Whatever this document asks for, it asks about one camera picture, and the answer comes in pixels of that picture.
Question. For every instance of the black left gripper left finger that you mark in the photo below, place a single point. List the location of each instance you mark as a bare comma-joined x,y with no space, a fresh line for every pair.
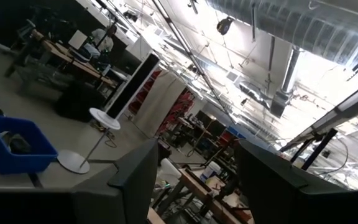
129,189

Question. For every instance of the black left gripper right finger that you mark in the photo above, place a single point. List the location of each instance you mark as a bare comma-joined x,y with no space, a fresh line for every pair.
275,193

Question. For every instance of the white plastic container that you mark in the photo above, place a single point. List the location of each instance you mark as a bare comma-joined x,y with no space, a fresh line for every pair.
170,171

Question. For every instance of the wooden workbench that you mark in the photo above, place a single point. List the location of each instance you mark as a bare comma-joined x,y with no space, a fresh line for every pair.
210,196

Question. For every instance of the white plastic bucket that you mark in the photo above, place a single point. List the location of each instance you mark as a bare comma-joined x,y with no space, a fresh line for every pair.
210,171

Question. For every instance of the beige curtain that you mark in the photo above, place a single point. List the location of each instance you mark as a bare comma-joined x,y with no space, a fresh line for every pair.
158,104

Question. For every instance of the red storage shelves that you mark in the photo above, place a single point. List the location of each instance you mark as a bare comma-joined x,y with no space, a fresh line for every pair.
145,91

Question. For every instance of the black bulky chair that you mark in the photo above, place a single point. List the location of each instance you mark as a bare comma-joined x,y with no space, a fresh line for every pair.
78,101

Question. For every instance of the dark item in bin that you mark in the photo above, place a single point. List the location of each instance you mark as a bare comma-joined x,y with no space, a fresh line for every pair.
19,143

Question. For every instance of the long wooden table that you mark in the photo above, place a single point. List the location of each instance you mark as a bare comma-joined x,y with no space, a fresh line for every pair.
73,62

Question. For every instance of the person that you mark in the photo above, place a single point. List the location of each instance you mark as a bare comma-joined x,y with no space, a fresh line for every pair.
102,39

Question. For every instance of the white round pedestal table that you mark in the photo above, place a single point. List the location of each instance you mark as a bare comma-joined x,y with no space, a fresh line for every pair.
102,117

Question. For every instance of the rig frame light bar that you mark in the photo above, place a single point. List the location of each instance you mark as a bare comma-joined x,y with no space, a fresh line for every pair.
337,113

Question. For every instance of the vertical silver duct pipe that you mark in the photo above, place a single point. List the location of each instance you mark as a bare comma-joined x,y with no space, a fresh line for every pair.
287,81

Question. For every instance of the silver ventilation duct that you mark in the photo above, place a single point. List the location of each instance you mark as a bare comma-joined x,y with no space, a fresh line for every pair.
306,25

